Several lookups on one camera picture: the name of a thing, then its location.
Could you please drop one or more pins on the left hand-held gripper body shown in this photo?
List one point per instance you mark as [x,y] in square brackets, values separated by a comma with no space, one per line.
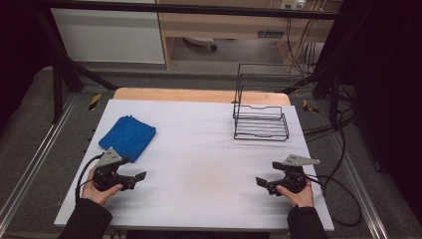
[106,179]

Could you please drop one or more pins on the black metal crossbar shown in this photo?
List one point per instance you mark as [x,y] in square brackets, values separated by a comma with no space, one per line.
[199,9]

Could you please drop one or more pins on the person's right hand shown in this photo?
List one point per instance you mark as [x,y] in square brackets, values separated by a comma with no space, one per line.
[300,197]

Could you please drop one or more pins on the white power strip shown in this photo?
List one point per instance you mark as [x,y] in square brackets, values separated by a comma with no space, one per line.
[292,4]

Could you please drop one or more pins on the blue towel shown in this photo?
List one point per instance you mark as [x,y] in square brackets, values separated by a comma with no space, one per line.
[127,137]

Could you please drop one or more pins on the office chair base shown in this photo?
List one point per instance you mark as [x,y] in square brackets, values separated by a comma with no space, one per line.
[200,41]

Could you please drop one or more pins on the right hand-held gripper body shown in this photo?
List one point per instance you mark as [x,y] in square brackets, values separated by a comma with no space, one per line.
[292,179]

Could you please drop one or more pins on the yellow black tape strip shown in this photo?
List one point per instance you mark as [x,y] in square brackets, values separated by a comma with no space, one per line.
[308,107]
[95,102]

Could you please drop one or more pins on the white cabinet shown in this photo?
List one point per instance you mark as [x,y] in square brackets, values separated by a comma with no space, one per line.
[109,36]

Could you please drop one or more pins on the aluminium rail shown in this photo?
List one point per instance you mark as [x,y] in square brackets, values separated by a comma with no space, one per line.
[361,189]
[36,156]

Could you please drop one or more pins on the person's left hand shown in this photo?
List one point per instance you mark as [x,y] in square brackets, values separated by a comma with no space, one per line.
[96,195]

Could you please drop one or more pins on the black metal stand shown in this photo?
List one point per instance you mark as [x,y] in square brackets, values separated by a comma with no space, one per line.
[58,86]
[334,99]

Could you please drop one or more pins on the light wooden desk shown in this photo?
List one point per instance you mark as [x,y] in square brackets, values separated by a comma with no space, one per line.
[239,25]

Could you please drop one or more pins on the black curtain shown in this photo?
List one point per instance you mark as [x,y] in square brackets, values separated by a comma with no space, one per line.
[20,49]
[388,83]

